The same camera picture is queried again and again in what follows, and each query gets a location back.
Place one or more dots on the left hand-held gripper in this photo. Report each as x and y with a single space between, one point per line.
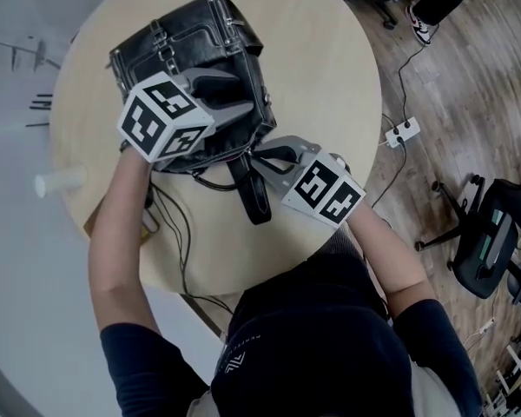
156 115

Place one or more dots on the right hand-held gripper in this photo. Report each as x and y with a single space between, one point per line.
321 189

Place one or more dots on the black leather backpack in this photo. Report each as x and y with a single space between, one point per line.
191 37

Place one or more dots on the person's right forearm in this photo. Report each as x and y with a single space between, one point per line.
386 254

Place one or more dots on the person's left forearm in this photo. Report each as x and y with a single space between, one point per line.
117 241

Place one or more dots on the person's right leg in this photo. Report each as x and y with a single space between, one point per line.
345 241

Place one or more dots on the white power strip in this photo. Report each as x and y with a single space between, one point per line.
401 133

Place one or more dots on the brown hardcover book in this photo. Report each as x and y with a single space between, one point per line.
96 222

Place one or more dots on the white router with black antennas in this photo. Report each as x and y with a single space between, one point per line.
41 102

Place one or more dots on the person's torso in navy shirt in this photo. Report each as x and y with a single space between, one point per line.
308 341

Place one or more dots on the white paper cup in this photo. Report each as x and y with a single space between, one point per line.
61 181

